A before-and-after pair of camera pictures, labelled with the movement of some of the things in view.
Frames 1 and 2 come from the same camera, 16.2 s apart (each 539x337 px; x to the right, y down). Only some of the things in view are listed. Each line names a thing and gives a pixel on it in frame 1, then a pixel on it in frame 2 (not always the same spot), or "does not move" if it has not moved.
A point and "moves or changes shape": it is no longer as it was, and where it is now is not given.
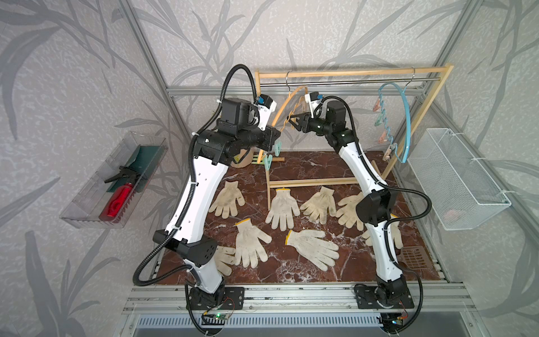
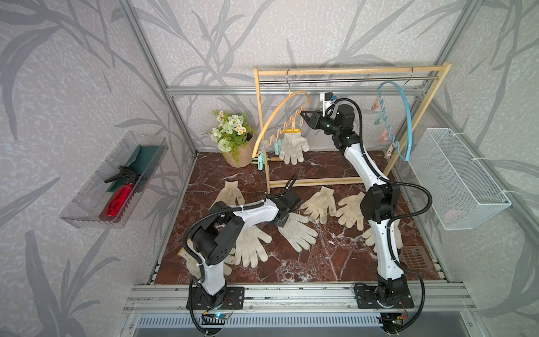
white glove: [310, 245] -> [297, 233]
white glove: [348, 213] does not move
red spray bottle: [117, 201] does not move
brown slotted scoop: [414, 258] does not move
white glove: [248, 246] does not move
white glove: [281, 208] moves or changes shape
